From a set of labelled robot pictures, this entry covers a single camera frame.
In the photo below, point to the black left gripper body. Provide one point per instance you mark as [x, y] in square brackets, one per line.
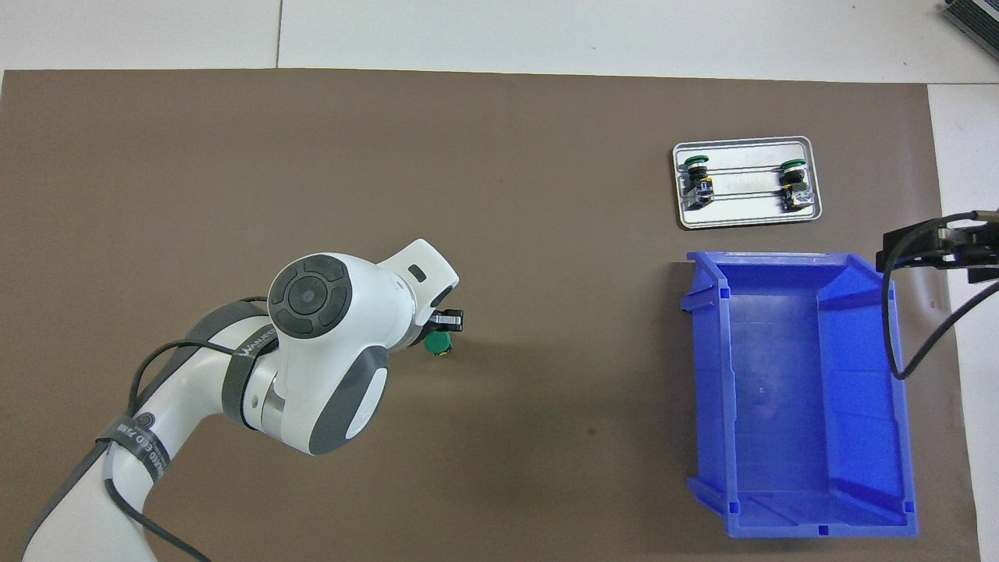
[441, 303]

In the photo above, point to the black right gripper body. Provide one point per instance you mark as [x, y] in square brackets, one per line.
[982, 253]

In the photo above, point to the green push button switch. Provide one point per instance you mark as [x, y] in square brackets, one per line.
[793, 165]
[437, 344]
[696, 162]

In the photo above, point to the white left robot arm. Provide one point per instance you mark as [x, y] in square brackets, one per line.
[328, 351]

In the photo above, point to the brown table mat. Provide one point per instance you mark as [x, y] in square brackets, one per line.
[546, 195]

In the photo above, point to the grey metal tray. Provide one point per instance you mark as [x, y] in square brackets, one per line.
[745, 211]

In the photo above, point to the blue plastic storage bin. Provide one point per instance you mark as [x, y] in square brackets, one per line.
[780, 406]

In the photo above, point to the dark grey ribbed device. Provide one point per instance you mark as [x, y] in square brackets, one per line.
[975, 23]

